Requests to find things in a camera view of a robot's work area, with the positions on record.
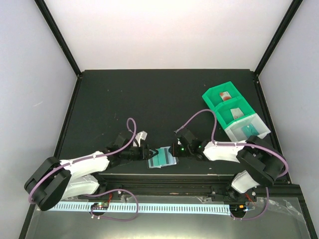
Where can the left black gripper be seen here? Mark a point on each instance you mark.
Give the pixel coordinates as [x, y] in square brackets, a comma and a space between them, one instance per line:
[144, 153]

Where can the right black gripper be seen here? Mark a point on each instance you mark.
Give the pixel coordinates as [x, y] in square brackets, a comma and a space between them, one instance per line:
[174, 152]

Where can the teal credit card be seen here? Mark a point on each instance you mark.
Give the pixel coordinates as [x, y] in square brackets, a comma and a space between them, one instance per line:
[249, 130]
[160, 158]

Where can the black card holder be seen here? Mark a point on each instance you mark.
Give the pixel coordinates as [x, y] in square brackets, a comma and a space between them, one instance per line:
[163, 159]

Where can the white card black stripe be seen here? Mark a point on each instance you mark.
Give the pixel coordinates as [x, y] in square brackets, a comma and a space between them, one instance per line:
[236, 113]

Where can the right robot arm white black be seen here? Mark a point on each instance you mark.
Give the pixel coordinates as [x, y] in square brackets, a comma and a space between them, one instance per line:
[262, 164]

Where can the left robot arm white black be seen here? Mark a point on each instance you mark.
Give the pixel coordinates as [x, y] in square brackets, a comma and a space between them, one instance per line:
[56, 180]

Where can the red white card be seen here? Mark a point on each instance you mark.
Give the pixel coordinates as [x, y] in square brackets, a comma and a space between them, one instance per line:
[225, 96]

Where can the white translucent bin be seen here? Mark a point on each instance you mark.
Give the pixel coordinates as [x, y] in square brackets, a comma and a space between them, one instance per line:
[235, 133]

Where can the green bin middle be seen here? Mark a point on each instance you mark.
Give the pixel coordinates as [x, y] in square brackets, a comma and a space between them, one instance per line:
[224, 115]

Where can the green bin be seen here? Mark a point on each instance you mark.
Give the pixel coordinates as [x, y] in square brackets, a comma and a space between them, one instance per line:
[212, 98]
[224, 115]

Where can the green bin far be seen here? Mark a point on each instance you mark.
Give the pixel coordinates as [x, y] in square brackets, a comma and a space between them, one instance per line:
[212, 98]

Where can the left controller board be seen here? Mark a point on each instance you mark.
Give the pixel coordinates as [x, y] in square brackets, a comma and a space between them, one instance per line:
[100, 206]

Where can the controller board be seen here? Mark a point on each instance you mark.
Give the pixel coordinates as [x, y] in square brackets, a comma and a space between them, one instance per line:
[241, 208]
[100, 206]

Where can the right controller board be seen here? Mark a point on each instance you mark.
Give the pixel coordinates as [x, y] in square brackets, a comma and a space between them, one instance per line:
[241, 208]

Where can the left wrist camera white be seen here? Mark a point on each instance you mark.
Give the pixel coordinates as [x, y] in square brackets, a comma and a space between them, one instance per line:
[142, 135]

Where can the black aluminium rail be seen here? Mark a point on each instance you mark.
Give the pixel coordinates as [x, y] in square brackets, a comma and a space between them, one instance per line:
[169, 184]

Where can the white slotted cable duct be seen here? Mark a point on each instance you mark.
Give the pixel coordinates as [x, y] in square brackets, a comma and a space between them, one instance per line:
[207, 209]

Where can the left frame post black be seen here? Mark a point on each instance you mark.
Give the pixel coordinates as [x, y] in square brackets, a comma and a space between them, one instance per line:
[49, 19]

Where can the frame post black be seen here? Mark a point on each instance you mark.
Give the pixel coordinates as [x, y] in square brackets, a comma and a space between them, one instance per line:
[281, 29]
[49, 19]

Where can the right frame post black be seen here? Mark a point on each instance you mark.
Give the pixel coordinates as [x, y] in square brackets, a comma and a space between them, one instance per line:
[281, 29]

